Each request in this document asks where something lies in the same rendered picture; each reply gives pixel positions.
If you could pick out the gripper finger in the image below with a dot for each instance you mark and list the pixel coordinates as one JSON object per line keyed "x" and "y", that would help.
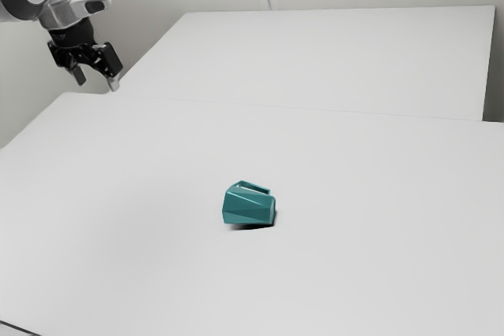
{"x": 107, "y": 62}
{"x": 78, "y": 72}

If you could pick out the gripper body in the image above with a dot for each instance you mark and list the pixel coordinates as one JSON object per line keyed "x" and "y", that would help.
{"x": 73, "y": 43}

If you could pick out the teal faceted mug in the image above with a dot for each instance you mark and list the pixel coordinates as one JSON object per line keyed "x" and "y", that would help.
{"x": 248, "y": 208}

